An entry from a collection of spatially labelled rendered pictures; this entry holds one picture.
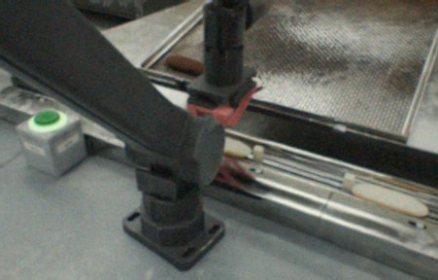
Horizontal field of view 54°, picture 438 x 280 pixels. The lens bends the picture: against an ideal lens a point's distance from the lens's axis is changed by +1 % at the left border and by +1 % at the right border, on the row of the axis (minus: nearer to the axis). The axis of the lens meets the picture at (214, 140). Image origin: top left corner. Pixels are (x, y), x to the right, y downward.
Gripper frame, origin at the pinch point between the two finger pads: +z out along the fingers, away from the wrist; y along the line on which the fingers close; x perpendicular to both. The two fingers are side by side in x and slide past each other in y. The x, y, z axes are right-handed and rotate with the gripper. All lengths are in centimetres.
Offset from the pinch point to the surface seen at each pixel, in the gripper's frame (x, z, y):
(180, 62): -16.9, -2.4, -13.7
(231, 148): 2.2, 2.2, 1.0
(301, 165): 13.0, 3.3, -1.5
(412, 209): 29.1, 2.6, 1.2
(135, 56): -39.4, 6.1, -27.0
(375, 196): 24.4, 2.4, 1.3
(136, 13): -184, 67, -203
